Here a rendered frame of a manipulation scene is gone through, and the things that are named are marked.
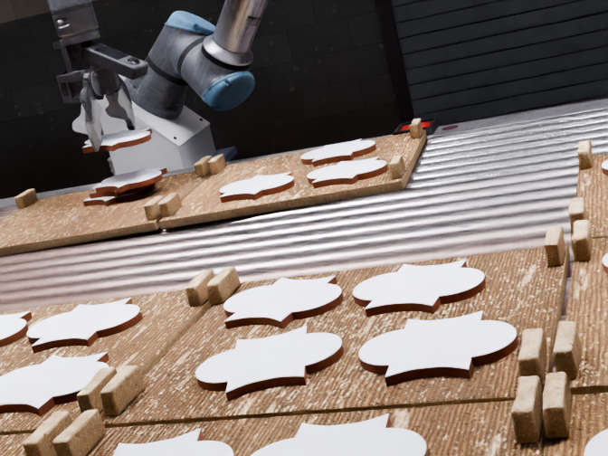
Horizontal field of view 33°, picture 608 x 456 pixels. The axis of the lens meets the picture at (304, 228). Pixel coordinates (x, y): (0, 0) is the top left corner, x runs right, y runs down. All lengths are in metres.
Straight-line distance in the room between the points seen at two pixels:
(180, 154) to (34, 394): 1.31
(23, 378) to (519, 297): 0.52
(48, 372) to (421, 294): 0.40
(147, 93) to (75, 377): 1.37
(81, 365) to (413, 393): 0.39
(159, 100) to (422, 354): 1.55
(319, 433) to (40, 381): 0.38
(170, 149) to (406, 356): 1.47
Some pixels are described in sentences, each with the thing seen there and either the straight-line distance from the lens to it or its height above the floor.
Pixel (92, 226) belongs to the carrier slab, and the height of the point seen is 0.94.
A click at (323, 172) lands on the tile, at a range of 1.68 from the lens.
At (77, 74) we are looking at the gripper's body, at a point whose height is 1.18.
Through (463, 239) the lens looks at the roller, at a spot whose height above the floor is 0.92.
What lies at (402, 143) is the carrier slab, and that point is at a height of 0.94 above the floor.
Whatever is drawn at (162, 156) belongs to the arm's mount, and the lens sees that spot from 2.33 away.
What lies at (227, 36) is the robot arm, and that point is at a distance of 2.22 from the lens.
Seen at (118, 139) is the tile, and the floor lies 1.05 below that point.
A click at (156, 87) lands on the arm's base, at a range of 2.37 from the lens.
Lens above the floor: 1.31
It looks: 15 degrees down
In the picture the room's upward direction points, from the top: 13 degrees counter-clockwise
